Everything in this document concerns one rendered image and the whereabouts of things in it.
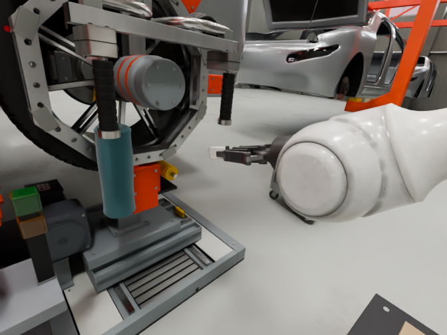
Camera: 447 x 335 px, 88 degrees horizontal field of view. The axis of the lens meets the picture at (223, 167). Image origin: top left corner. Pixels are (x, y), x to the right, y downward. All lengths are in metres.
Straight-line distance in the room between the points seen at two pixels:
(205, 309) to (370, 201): 0.94
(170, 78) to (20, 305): 0.58
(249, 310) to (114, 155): 0.82
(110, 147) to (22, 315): 0.37
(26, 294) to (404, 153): 0.66
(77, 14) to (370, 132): 0.49
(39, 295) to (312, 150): 0.58
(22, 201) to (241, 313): 0.87
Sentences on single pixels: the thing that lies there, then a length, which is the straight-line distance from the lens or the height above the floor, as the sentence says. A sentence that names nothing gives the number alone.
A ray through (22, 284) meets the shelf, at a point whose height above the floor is 0.45.
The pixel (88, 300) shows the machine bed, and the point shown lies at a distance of 1.10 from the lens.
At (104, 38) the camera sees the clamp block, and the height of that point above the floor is 0.93.
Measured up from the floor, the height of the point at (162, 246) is 0.16.
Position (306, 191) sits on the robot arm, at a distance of 0.22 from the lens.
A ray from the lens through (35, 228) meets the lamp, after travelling 0.58.
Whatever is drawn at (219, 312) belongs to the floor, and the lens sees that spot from 1.10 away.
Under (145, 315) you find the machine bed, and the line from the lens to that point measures 1.01.
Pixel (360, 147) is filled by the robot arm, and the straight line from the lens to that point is 0.22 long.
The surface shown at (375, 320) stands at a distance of 0.88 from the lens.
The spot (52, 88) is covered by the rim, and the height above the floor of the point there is 0.81.
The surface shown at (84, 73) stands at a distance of 1.27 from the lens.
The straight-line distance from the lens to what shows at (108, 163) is 0.66.
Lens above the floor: 0.89
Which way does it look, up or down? 22 degrees down
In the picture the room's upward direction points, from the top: 6 degrees clockwise
